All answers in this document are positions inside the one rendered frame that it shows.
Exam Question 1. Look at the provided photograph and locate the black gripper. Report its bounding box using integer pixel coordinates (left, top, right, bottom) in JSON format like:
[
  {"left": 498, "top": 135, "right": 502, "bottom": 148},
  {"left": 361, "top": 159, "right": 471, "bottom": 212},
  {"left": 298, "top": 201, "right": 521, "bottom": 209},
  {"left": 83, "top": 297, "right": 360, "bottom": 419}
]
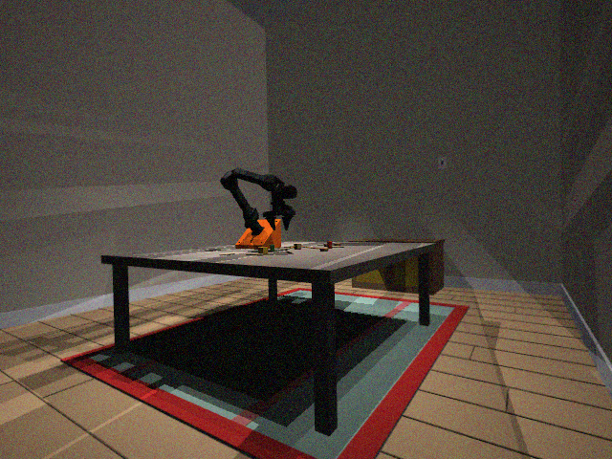
[{"left": 263, "top": 200, "right": 295, "bottom": 230}]

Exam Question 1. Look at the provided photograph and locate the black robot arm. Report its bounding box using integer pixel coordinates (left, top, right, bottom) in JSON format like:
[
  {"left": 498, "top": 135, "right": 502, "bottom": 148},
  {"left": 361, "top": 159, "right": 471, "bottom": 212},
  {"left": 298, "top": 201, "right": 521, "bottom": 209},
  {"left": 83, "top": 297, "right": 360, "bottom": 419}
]
[{"left": 220, "top": 167, "right": 297, "bottom": 235}]

